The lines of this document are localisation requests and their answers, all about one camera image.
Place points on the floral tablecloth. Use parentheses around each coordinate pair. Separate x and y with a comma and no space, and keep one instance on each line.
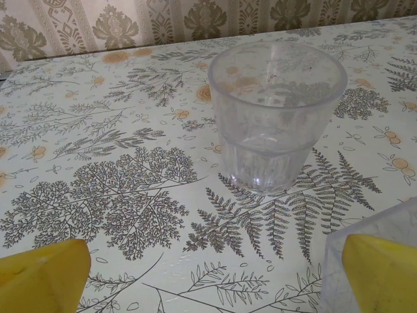
(130,163)

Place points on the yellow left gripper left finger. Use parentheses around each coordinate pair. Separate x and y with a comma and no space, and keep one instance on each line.
(36,280)

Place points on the clear acrylic card box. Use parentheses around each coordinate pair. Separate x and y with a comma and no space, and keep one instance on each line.
(335,287)

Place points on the clear glass tumbler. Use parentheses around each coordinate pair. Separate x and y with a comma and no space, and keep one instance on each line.
(264,130)

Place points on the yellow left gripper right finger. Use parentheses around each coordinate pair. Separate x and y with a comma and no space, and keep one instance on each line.
(384,280)

